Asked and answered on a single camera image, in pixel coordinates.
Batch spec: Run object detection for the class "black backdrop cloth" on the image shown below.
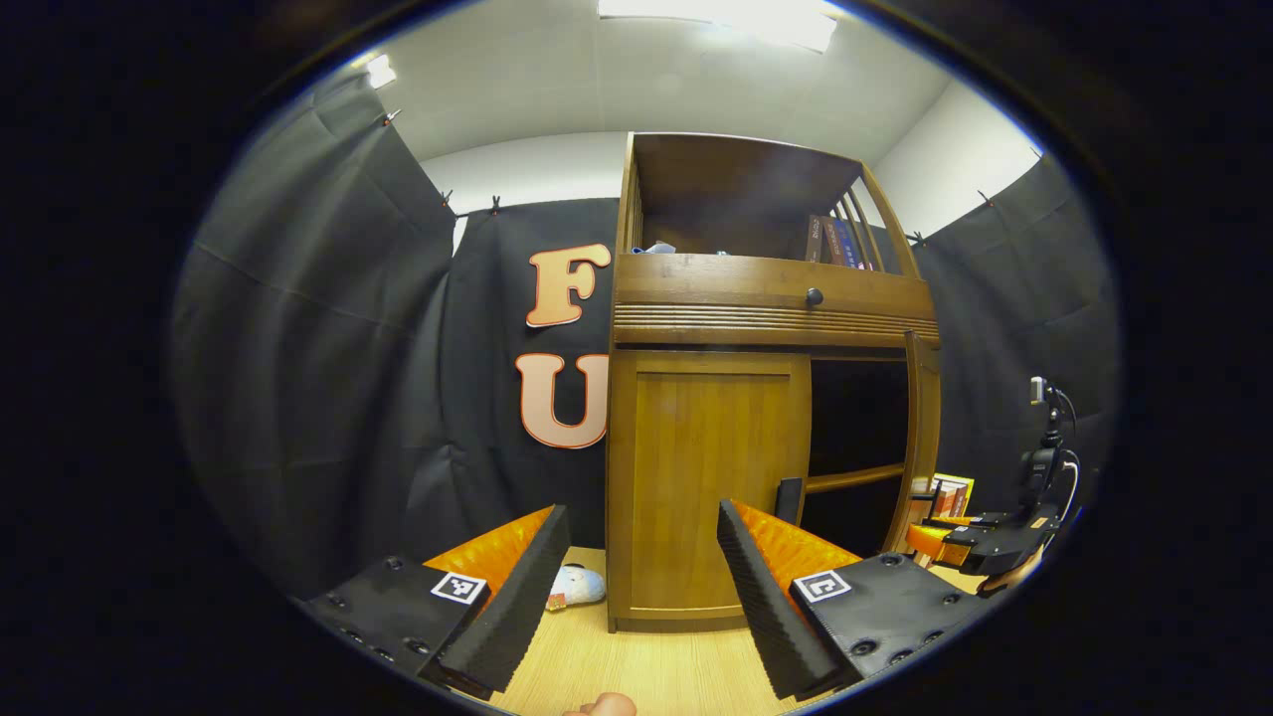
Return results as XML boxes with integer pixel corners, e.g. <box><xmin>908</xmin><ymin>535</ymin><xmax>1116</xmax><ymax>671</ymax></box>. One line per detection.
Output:
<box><xmin>169</xmin><ymin>72</ymin><xmax>1123</xmax><ymax>598</ymax></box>

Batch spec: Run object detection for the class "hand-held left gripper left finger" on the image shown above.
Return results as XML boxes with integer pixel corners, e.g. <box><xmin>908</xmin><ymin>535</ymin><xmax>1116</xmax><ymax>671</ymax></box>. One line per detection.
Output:
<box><xmin>293</xmin><ymin>502</ymin><xmax>573</xmax><ymax>700</ymax></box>

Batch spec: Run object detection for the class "wooden drawer with black knob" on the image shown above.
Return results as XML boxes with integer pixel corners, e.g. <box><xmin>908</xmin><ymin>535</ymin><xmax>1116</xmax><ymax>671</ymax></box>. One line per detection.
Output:
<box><xmin>612</xmin><ymin>252</ymin><xmax>941</xmax><ymax>349</ymax></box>

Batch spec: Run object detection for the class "wooden inner shelf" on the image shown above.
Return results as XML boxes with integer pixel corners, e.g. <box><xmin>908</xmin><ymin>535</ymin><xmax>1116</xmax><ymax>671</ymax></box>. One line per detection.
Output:
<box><xmin>805</xmin><ymin>462</ymin><xmax>909</xmax><ymax>496</ymax></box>

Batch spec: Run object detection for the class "yellow book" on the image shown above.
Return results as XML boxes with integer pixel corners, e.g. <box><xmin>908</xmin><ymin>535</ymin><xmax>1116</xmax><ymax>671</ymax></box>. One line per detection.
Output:
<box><xmin>933</xmin><ymin>473</ymin><xmax>977</xmax><ymax>520</ymax></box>

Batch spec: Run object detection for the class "wooden double-door shoe cabinet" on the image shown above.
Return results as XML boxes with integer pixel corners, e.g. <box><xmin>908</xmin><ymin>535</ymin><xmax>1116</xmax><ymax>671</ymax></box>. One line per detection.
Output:
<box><xmin>604</xmin><ymin>131</ymin><xmax>944</xmax><ymax>634</ymax></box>

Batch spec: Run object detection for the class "wooden cabinet door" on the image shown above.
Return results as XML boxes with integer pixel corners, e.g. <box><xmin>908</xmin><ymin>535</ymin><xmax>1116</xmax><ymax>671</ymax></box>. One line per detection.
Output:
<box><xmin>608</xmin><ymin>350</ymin><xmax>814</xmax><ymax>624</ymax></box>
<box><xmin>884</xmin><ymin>330</ymin><xmax>944</xmax><ymax>556</ymax></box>

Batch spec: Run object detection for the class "large ceiling light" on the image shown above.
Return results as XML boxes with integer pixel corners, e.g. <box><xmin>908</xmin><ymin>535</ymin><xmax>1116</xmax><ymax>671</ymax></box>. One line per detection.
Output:
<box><xmin>597</xmin><ymin>0</ymin><xmax>838</xmax><ymax>53</ymax></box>

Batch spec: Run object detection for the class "pale blue plush toy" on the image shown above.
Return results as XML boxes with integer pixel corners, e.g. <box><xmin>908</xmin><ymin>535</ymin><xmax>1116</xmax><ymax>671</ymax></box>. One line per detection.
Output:
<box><xmin>545</xmin><ymin>564</ymin><xmax>607</xmax><ymax>611</ymax></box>

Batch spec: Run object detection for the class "blue book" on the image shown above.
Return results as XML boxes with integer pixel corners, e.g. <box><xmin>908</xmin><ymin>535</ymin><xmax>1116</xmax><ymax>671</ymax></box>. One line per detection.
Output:
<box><xmin>829</xmin><ymin>217</ymin><xmax>876</xmax><ymax>271</ymax></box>

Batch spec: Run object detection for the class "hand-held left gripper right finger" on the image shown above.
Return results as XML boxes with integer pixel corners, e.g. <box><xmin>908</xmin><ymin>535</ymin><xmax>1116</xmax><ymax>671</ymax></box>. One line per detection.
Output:
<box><xmin>716</xmin><ymin>497</ymin><xmax>996</xmax><ymax>702</ymax></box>

